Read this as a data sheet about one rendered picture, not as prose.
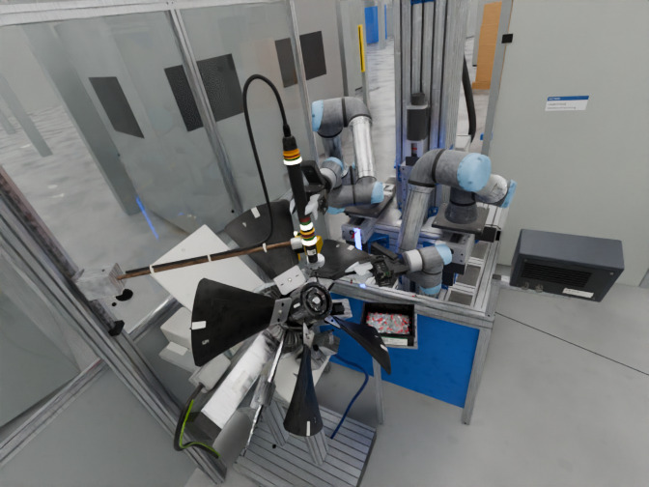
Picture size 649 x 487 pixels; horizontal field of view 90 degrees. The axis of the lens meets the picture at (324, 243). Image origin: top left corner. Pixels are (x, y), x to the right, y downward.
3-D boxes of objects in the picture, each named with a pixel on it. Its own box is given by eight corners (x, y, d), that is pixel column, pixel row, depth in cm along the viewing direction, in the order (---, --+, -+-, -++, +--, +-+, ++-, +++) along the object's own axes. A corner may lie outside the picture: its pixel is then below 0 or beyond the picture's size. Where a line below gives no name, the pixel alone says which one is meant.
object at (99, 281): (85, 303, 95) (69, 281, 90) (96, 287, 101) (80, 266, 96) (121, 296, 96) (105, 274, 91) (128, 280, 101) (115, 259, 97)
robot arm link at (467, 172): (487, 177, 147) (438, 143, 106) (522, 184, 137) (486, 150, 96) (477, 203, 149) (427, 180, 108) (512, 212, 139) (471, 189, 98)
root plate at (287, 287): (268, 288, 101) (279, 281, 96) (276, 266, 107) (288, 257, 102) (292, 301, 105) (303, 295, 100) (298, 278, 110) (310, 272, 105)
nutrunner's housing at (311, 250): (309, 273, 103) (277, 128, 77) (308, 266, 107) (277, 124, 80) (322, 271, 103) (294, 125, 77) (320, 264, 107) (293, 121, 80)
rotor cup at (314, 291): (269, 321, 100) (292, 310, 90) (284, 281, 108) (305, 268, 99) (308, 340, 105) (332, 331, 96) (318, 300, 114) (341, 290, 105)
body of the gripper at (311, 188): (324, 216, 99) (334, 197, 109) (320, 190, 95) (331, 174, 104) (300, 215, 102) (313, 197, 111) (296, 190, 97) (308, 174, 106)
